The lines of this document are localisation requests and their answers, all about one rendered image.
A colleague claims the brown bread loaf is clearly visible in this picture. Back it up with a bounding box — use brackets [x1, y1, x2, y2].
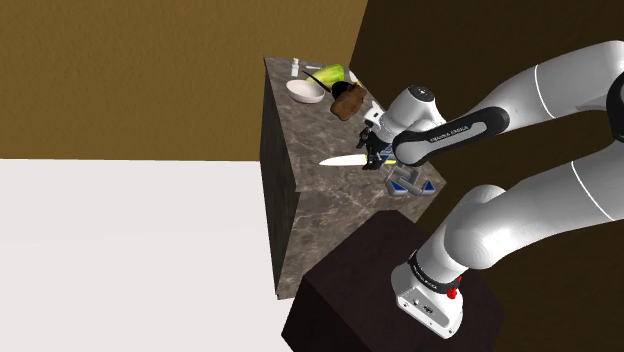
[329, 85, 368, 123]

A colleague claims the grey and blue angular object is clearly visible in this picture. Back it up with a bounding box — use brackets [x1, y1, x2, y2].
[384, 164, 436, 198]

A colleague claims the black ladle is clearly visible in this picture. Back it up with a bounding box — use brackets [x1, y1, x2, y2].
[301, 69, 363, 100]

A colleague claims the green lettuce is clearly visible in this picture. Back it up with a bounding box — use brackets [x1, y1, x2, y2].
[311, 63, 346, 89]

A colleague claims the white bowl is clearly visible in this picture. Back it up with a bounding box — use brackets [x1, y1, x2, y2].
[285, 79, 326, 105]

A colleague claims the dark robot stand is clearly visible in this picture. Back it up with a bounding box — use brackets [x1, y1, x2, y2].
[281, 209, 506, 352]

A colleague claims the white knife with yellow handle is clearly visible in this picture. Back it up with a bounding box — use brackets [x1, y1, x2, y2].
[318, 153, 398, 168]

